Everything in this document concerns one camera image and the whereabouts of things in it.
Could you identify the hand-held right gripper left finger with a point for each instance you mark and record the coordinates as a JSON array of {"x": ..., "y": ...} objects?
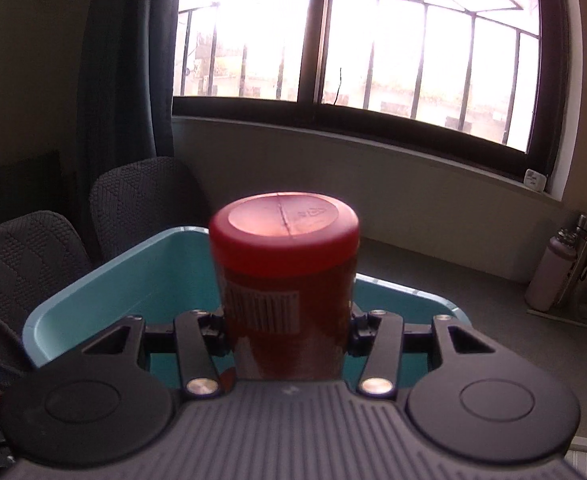
[{"x": 214, "y": 336}]

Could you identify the dark curtain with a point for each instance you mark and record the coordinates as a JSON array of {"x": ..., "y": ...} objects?
[{"x": 123, "y": 60}]

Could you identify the red lidded jar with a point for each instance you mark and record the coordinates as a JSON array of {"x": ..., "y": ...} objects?
[{"x": 284, "y": 285}]

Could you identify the white ribbed object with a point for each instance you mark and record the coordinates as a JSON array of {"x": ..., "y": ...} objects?
[{"x": 584, "y": 452}]

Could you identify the teal plastic bin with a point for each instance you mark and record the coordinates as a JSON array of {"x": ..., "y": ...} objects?
[{"x": 138, "y": 290}]

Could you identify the small white device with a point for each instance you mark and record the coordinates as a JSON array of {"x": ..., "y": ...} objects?
[{"x": 535, "y": 179}]

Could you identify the dark grey fabric chair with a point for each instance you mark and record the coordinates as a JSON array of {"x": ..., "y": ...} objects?
[
  {"x": 138, "y": 200},
  {"x": 18, "y": 280}
]

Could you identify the dark framed window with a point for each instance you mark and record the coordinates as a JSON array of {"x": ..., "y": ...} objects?
[{"x": 363, "y": 40}]

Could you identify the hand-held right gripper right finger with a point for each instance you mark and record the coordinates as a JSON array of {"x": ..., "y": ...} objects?
[{"x": 359, "y": 337}]

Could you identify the pink water bottle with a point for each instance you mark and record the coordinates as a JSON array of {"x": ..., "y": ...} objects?
[{"x": 558, "y": 270}]

